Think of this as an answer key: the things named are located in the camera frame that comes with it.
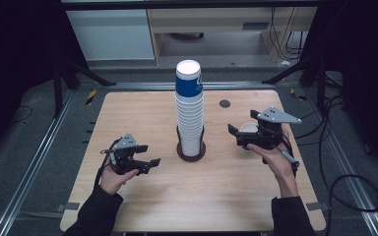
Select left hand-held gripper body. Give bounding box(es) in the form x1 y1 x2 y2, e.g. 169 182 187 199
99 132 143 176

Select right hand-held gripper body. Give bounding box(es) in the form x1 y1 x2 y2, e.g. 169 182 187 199
236 105 302 151

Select single white paper cup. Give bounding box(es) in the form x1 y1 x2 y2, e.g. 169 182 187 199
238 122 260 152

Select black round stack base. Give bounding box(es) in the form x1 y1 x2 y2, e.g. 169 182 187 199
175 124 207 163

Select stack of paper cups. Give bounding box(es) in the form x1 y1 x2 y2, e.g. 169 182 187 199
174 59 205 157

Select person's left hand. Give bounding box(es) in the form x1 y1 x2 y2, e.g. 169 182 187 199
99 159 141 197

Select person's right hand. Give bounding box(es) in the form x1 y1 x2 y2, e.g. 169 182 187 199
246 125 300 200

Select yellow black tape strip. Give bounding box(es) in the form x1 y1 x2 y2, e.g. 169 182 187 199
85 88 97 106
289 88 308 102

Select black metal stand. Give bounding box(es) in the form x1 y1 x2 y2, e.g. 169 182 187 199
52 53 117 119
261 58 330 114

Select white cabinet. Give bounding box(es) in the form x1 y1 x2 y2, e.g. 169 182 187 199
66 9 156 62

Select black curtain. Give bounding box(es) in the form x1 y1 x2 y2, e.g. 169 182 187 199
0 0 67 158
308 0 378 180

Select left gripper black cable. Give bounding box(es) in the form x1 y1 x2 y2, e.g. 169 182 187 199
93 139 121 191

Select metal floor rail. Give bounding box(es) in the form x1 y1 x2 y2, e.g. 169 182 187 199
0 88 77 236
106 81 277 91
303 88 378 236

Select grey table bracket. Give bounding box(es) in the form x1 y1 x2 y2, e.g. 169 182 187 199
305 202 331 211
56 202 81 212

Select cables under desk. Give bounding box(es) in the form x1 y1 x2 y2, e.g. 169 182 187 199
269 7 309 62

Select black floor cables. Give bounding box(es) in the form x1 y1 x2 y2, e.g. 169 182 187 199
289 73 378 236

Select thin black floor cable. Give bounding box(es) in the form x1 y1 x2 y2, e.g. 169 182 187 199
9 104 34 126

